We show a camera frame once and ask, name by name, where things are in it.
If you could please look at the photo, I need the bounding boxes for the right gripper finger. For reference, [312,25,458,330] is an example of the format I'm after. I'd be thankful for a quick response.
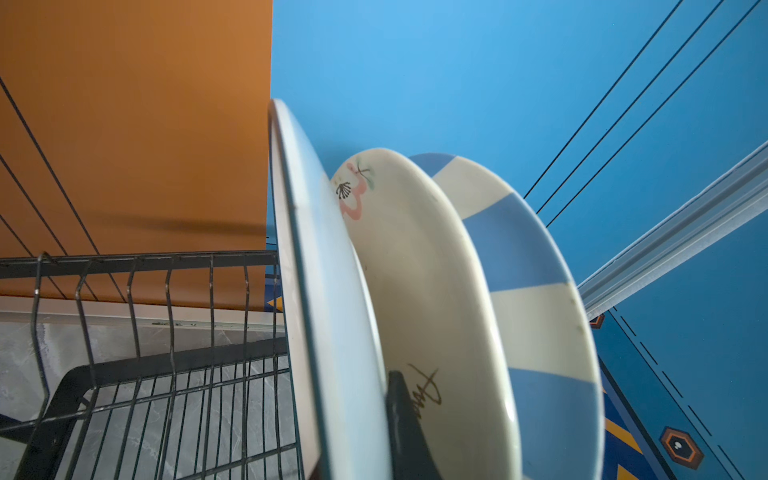
[385,370,441,480]

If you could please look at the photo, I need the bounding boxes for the cream plate floral drawing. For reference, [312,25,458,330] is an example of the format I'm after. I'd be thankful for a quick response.
[332,148,522,479]

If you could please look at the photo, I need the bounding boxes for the blue white striped plate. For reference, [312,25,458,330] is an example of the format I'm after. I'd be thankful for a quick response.
[412,153,604,479]

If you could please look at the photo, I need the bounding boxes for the black wire dish rack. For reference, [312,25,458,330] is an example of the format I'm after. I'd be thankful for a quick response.
[1,250,305,479]

